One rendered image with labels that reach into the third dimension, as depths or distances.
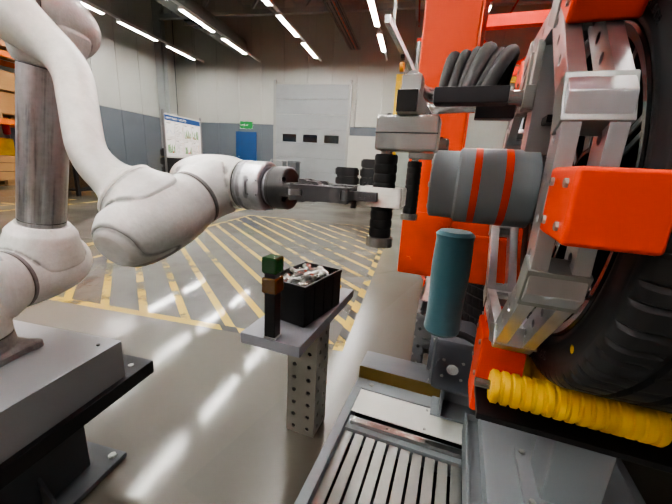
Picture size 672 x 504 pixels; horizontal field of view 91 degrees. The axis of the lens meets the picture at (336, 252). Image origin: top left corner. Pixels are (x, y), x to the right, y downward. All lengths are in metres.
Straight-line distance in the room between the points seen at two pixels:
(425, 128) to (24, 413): 0.90
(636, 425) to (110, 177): 0.86
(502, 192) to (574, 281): 0.23
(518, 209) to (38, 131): 1.04
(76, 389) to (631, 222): 1.02
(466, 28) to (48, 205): 1.22
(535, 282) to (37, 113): 1.04
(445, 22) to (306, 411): 1.26
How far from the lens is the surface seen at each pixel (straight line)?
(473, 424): 1.19
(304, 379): 1.13
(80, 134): 0.65
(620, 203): 0.36
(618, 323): 0.47
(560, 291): 0.46
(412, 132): 0.51
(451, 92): 0.49
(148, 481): 1.23
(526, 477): 0.97
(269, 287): 0.79
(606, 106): 0.45
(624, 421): 0.71
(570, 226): 0.35
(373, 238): 0.53
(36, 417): 0.96
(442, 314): 0.84
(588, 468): 0.89
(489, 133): 13.87
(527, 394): 0.67
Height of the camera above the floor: 0.87
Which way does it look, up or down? 15 degrees down
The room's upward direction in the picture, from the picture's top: 3 degrees clockwise
